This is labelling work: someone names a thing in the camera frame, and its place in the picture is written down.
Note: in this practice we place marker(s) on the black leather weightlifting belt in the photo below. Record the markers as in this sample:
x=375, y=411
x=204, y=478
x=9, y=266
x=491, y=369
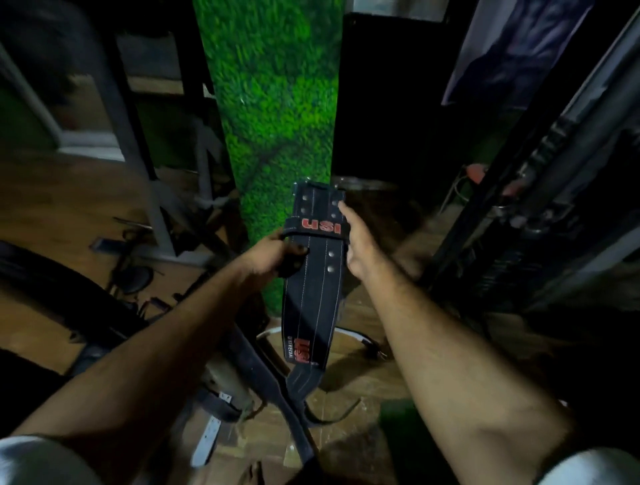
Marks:
x=312, y=295

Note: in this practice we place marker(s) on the black padded gym bench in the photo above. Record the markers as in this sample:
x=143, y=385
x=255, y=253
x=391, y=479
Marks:
x=55, y=295

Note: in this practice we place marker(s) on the green artificial grass pillar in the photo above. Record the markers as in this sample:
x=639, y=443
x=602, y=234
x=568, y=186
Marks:
x=275, y=100

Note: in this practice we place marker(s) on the person's left hand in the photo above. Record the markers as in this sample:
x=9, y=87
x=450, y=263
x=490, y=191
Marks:
x=265, y=257

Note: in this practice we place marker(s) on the white shirt sleeve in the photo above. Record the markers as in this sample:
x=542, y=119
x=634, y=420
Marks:
x=40, y=462
x=592, y=467

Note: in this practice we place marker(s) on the person's left fingers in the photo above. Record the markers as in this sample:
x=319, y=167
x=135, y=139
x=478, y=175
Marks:
x=296, y=254

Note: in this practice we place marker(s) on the black belt with white edge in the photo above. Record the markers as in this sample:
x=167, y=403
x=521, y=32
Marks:
x=362, y=342

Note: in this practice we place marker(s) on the person's right hand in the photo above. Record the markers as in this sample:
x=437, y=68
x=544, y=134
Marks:
x=362, y=250

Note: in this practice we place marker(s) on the person's right forearm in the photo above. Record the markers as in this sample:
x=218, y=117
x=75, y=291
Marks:
x=450, y=369

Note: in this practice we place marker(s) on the person's left forearm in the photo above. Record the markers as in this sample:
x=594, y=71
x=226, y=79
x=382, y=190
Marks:
x=150, y=359

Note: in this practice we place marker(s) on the metal barbell rack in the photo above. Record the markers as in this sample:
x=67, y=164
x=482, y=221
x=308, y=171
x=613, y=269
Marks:
x=540, y=200

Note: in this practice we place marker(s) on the red stool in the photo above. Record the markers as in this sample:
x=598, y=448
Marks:
x=472, y=177

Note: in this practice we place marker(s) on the round black weight plate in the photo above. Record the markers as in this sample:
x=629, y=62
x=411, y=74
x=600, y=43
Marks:
x=134, y=279

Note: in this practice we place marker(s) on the grey metal machine frame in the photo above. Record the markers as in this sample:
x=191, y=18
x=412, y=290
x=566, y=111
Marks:
x=145, y=165

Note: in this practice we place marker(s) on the person's right thumb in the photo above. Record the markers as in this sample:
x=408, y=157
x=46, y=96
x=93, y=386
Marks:
x=350, y=219

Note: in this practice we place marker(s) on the blue wall poster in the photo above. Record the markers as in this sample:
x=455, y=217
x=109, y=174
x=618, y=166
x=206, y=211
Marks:
x=510, y=50

